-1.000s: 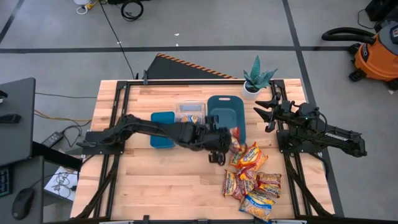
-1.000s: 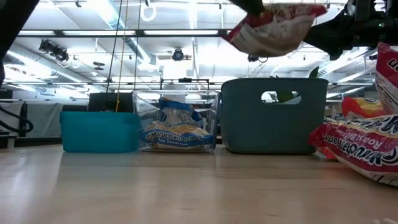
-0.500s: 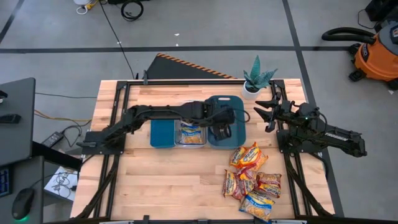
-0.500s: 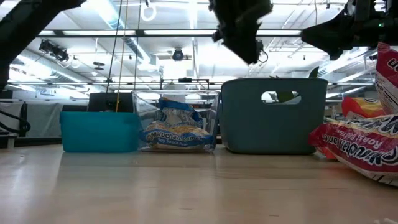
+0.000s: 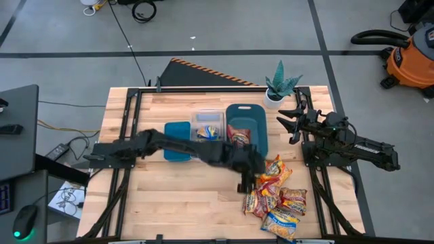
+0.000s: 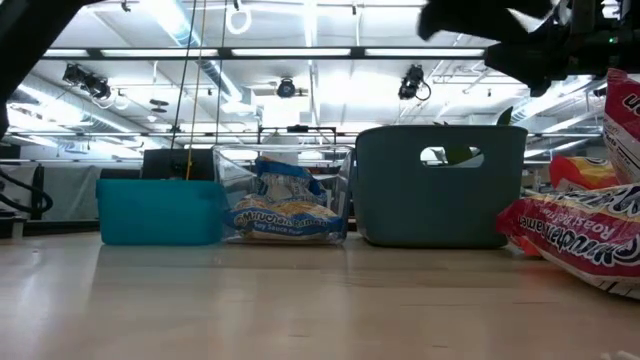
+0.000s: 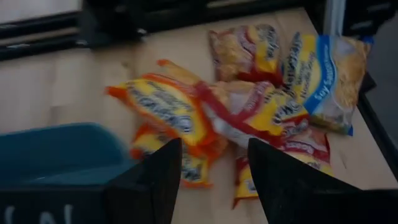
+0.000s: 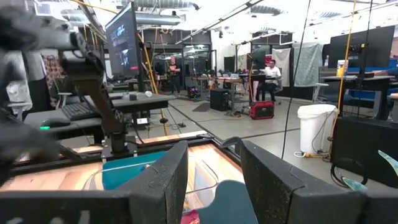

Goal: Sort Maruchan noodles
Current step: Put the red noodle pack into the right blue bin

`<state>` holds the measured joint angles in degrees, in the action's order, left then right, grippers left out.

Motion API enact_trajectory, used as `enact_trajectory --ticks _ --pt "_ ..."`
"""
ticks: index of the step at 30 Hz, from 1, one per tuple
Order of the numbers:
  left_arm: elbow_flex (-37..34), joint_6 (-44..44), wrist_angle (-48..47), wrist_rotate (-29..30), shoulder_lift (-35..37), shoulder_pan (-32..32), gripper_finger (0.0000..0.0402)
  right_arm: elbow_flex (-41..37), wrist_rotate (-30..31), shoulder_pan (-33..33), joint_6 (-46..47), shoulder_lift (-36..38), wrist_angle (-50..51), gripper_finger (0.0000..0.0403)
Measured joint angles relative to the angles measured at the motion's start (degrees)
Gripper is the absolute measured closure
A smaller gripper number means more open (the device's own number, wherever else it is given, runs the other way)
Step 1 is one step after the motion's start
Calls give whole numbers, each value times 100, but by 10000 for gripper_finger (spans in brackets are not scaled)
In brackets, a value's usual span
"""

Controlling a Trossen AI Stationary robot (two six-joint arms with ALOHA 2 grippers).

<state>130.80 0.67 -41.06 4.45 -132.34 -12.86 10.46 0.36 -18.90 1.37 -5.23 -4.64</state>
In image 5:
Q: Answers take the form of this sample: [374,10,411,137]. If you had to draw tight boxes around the clear plastic bin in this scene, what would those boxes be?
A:
[190,108,226,143]

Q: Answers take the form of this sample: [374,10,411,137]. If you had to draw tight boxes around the black computer mouse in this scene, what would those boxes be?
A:
[12,204,39,241]

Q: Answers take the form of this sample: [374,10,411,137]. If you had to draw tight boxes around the green succulent plant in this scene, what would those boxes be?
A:
[264,60,304,102]

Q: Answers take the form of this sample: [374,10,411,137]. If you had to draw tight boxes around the yellow floor cable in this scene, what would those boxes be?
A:
[37,119,102,134]

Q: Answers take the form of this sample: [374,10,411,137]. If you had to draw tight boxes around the black table frame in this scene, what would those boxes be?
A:
[79,85,368,244]

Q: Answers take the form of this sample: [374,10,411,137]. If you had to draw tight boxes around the white plant pot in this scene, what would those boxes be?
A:
[262,88,286,110]

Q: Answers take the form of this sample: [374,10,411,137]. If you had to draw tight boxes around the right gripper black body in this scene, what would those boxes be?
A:
[300,108,326,136]

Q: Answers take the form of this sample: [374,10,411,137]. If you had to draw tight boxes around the black power adapter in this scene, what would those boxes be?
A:
[44,143,71,161]

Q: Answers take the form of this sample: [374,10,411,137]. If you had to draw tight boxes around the red beef ramen packet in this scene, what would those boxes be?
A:
[226,124,252,148]
[243,184,281,219]

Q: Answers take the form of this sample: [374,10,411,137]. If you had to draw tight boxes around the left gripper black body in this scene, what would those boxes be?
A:
[230,144,267,177]

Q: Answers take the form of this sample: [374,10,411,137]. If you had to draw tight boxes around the orange shop vacuum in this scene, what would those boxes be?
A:
[379,22,434,99]

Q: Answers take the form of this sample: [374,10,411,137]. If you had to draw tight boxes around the dark green plastic bin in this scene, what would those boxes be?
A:
[225,103,269,159]

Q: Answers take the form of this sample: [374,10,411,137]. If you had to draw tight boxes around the orange chicken ramen packet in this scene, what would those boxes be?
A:
[259,155,294,187]
[278,187,309,217]

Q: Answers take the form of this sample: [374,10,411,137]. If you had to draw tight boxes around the teal plastic bin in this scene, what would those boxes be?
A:
[163,121,192,163]

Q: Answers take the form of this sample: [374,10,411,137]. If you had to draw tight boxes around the coiled black floor cable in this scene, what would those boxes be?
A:
[131,0,158,24]

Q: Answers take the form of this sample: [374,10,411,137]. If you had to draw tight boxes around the dark keypad device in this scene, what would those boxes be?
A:
[0,182,15,216]

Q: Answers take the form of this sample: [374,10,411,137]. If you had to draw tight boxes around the blue soy sauce ramen packet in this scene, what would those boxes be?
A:
[196,124,222,142]
[260,209,301,243]

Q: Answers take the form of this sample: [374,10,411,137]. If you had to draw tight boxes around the dark grey desk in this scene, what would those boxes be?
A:
[0,84,40,182]

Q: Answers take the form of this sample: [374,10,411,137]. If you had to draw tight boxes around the black remote on desk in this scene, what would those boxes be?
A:
[0,123,24,136]

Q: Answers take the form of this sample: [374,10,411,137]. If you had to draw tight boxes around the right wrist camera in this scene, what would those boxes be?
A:
[323,110,350,131]

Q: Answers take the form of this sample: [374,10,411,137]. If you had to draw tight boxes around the black vacuum hose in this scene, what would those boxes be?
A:
[350,29,412,49]

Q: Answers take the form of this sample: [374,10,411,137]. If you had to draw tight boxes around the black floor box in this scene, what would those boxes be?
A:
[397,0,434,24]

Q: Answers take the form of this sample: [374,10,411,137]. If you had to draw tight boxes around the long black floor cable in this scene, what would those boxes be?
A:
[107,0,151,87]

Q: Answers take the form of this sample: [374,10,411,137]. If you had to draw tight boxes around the white paper sheet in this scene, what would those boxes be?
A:
[47,180,86,220]

